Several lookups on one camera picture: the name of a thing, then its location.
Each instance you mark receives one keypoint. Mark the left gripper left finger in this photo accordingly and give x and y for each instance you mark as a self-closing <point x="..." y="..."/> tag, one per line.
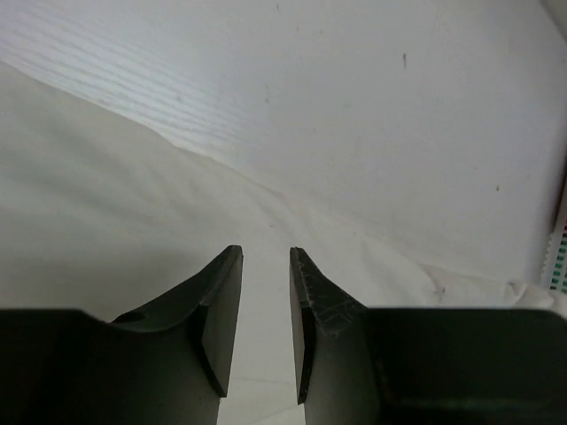
<point x="176" y="350"/>

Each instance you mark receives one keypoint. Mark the white t shirt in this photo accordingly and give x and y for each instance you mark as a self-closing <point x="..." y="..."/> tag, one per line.
<point x="103" y="214"/>

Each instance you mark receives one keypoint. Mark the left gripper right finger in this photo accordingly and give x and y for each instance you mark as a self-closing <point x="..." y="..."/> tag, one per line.
<point x="334" y="378"/>

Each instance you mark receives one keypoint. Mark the white plastic basket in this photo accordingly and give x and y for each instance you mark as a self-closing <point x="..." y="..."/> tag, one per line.
<point x="553" y="275"/>

